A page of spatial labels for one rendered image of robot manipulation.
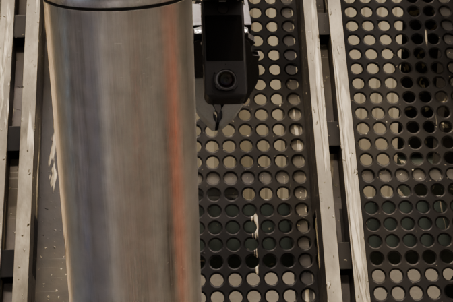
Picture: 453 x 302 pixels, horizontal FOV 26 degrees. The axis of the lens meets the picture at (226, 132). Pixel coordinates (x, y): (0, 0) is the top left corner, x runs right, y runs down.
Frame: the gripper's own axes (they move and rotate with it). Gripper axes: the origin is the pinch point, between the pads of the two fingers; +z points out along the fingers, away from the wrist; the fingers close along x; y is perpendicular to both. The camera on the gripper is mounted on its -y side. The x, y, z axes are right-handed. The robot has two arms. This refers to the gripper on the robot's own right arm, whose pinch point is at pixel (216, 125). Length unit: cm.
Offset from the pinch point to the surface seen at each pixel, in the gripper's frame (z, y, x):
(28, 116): 15.7, 21.1, 25.2
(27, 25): 9.3, 34.7, 25.8
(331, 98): 16.6, 25.3, -19.9
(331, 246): 23.9, 1.7, -16.8
